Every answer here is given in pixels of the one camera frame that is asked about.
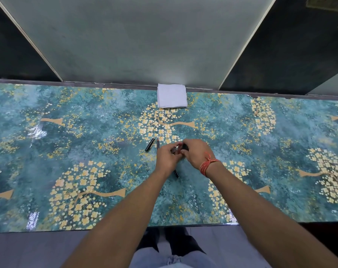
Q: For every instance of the person's right hand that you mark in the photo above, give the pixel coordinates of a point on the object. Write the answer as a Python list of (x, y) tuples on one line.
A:
[(198, 154)]

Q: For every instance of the person's left hand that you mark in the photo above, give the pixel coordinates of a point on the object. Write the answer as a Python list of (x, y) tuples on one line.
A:
[(164, 159)]

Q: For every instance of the person's right fingers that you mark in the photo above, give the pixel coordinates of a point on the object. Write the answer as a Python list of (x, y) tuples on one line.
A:
[(186, 154)]

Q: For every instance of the person's left fingers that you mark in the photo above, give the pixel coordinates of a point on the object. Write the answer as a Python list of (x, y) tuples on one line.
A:
[(175, 153)]

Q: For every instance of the black pen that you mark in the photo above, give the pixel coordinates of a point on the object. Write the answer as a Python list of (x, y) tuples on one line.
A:
[(176, 173)]

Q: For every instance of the person's right forearm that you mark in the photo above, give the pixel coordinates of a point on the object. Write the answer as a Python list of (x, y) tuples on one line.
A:
[(264, 217)]

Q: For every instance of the person's left forearm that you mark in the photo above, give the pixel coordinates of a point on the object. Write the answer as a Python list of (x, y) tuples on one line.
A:
[(121, 223)]

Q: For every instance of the thin dark pen refill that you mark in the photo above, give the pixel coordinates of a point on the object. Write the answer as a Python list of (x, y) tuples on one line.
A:
[(158, 143)]

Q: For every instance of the red thread wristband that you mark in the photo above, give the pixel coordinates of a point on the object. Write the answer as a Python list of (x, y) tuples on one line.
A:
[(207, 165)]

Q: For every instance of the black pen cap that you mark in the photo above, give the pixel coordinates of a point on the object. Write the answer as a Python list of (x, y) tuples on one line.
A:
[(150, 144)]

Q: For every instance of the stack of white paper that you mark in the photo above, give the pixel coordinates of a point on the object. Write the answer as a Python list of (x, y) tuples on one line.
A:
[(172, 95)]

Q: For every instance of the black shoes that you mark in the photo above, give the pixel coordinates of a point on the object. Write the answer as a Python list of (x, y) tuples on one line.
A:
[(183, 240)]

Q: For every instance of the teal floral table cover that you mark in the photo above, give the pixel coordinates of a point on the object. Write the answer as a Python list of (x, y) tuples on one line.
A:
[(74, 142)]

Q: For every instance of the dark green object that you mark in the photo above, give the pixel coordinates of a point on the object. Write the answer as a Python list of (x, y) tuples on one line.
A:
[(328, 3)]

